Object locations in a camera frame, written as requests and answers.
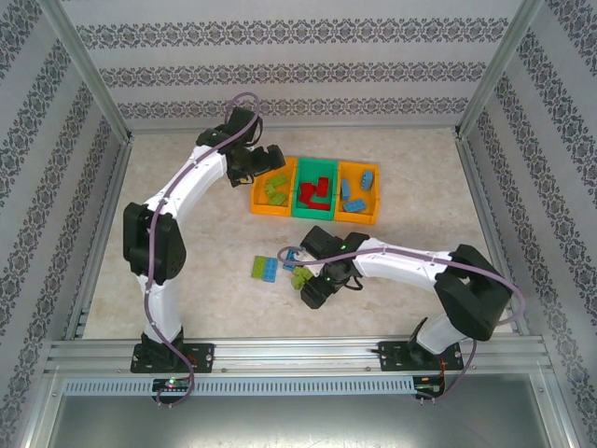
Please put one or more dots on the wide aluminium base beam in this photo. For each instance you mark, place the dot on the wide aluminium base beam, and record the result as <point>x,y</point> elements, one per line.
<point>289,357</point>

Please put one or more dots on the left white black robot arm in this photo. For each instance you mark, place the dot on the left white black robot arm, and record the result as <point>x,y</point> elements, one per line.
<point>168,308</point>

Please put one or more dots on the red lego brick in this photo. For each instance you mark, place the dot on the red lego brick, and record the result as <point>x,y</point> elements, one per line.
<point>317,204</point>
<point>306,191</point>
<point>322,185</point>

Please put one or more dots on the small green lego brick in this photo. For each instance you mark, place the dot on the small green lego brick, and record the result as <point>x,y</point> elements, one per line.
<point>270,190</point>

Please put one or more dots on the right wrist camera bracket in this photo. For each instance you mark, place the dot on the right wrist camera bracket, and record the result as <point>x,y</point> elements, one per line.
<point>301,253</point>

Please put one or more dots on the blue lego brick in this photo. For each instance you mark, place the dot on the blue lego brick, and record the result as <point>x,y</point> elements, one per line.
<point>346,188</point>
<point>290,263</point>
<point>354,205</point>
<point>270,270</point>
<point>367,179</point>

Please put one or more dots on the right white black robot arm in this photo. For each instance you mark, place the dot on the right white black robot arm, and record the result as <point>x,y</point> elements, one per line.
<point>401,268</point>

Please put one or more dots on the aluminium frame post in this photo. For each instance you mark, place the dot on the aluminium frame post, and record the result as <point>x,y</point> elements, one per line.
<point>496,70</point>
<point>88,70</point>

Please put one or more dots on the circuit board with green light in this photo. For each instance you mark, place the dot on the circuit board with green light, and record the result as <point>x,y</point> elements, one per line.
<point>172,384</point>

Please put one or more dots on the small dark circuit board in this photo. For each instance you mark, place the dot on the small dark circuit board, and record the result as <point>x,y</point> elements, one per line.
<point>429,389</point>

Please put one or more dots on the green plastic bin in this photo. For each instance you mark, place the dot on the green plastic bin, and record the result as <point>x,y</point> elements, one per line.
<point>310,214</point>

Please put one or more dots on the grey metal sheet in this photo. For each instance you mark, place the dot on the grey metal sheet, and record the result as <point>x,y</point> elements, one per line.
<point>298,424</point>

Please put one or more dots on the orange plastic bin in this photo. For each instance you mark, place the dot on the orange plastic bin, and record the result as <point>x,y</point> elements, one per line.
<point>259,200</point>
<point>358,193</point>

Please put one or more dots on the aluminium side rail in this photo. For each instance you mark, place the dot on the aluminium side rail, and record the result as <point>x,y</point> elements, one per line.
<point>101,233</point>
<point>482,210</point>

